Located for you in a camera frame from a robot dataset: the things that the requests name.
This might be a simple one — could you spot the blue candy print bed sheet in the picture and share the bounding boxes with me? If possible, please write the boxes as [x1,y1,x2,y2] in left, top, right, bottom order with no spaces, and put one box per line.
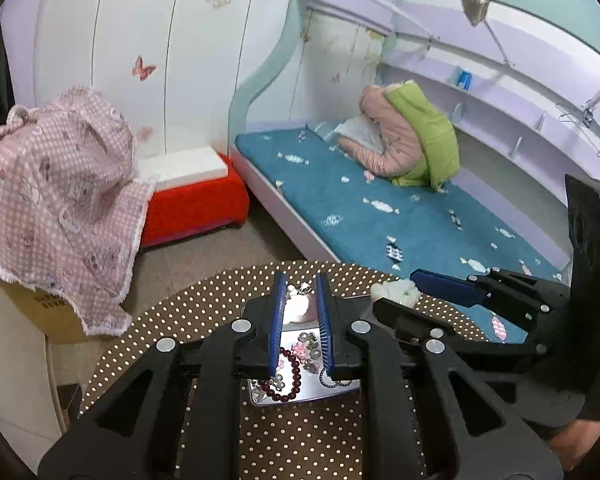
[234,122,572,346]

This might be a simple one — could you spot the white wardrobe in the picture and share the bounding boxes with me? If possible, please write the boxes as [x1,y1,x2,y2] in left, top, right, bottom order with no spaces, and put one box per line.
[32,0,301,161]

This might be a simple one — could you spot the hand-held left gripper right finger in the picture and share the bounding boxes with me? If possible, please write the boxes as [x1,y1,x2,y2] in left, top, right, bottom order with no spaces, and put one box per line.
[314,273,565,480]

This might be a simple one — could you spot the pearl charm bracelet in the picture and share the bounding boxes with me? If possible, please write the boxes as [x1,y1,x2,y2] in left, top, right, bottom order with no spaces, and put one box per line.
[270,330,326,392]

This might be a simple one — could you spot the lilac wall shelf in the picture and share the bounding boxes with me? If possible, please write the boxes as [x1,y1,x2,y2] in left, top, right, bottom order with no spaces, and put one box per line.
[380,57,600,186]

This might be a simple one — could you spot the white cat charm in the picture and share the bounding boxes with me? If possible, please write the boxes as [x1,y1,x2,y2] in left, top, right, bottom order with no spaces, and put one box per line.
[285,284,317,325]

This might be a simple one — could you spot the white foam box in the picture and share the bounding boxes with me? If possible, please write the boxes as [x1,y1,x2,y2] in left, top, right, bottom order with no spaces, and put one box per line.
[137,146,231,194]

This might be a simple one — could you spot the red stool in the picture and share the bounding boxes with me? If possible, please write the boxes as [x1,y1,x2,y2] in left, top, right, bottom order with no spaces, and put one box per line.
[140,152,251,249]

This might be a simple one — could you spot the wire clothes hanger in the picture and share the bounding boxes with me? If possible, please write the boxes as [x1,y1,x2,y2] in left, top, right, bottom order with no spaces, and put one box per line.
[555,101,600,161]

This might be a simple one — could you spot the person's right hand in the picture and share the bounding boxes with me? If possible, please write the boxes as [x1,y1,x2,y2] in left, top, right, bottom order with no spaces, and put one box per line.
[547,412,600,469]

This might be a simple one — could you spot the grey metal tin box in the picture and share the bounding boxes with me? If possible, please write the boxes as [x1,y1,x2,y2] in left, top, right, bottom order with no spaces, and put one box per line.
[247,305,364,407]

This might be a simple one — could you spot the pink checked printed cloth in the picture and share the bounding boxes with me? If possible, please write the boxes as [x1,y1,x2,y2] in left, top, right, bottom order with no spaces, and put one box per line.
[0,86,156,336]

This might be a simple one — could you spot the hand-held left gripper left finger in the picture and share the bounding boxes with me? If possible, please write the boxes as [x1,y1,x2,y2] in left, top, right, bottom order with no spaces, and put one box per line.
[37,271,288,480]

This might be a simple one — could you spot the red bead bracelet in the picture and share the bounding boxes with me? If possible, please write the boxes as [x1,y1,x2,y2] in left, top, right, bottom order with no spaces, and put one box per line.
[259,347,304,405]

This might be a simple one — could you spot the green padded jacket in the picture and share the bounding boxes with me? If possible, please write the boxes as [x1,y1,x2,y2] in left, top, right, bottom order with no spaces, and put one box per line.
[385,80,461,194]

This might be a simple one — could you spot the white flower-shaped object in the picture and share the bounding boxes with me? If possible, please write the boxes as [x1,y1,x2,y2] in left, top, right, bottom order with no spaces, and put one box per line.
[370,280,421,309]

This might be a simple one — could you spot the red butterfly wall sticker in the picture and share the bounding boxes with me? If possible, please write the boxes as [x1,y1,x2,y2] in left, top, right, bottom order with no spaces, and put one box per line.
[132,55,157,81]

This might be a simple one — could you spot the white pillow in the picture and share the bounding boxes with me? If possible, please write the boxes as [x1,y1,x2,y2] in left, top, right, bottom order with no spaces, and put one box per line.
[329,115,387,154]

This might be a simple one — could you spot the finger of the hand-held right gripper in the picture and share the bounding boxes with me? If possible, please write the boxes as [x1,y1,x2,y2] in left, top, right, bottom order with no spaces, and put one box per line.
[409,267,574,332]
[372,297,552,362]

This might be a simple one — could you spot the silver chain necklace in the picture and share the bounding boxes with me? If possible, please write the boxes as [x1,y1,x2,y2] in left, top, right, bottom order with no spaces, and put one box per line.
[320,370,354,389]

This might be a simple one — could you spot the beige hanging cloth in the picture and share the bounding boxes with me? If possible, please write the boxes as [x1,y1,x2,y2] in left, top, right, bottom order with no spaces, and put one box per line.
[461,0,492,29]

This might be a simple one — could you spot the brown cardboard box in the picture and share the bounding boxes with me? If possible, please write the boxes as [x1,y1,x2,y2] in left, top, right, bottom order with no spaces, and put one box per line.
[0,275,94,346]

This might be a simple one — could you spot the teal bunk bed frame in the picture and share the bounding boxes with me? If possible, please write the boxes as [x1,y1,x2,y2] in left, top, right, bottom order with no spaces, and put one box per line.
[227,0,600,281]

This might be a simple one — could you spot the pink padded jacket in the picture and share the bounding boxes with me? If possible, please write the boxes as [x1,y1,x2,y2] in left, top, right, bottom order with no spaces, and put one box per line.
[337,82,431,179]

